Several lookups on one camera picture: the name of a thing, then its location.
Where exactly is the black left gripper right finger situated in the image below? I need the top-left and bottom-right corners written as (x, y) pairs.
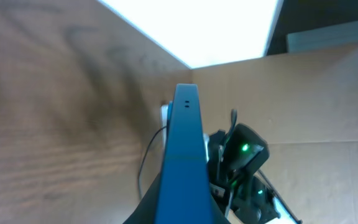
top-left (211, 198), bottom-right (230, 224)

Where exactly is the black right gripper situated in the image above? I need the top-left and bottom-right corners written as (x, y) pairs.
top-left (207, 129), bottom-right (244, 217)

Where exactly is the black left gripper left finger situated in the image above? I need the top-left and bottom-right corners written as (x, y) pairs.
top-left (123, 174), bottom-right (160, 224)

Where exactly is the blue screen smartphone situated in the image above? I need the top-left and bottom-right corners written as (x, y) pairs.
top-left (154, 84), bottom-right (213, 224)

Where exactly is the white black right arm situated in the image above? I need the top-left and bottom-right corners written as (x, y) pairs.
top-left (205, 124), bottom-right (303, 224)

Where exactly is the white power strip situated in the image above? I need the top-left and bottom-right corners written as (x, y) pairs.
top-left (160, 101), bottom-right (173, 149)

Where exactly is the black charger cable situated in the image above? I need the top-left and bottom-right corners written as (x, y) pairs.
top-left (137, 125), bottom-right (168, 200)

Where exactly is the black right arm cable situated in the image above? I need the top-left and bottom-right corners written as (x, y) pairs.
top-left (216, 108), bottom-right (303, 224)

